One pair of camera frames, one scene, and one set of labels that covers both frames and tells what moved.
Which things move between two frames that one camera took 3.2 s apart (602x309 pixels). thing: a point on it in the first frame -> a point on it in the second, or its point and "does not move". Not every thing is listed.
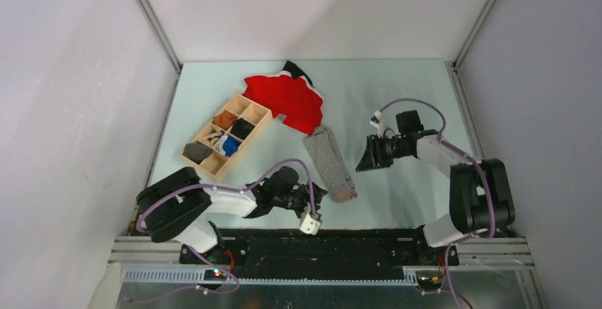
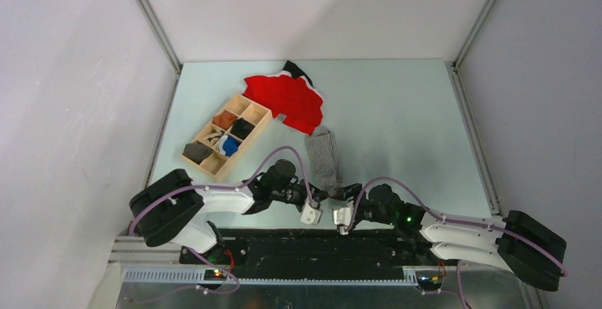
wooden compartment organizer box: (219, 145) does not move
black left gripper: (317, 193) does not move
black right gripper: (373, 158) -> (353, 190)
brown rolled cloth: (224, 120) does not move
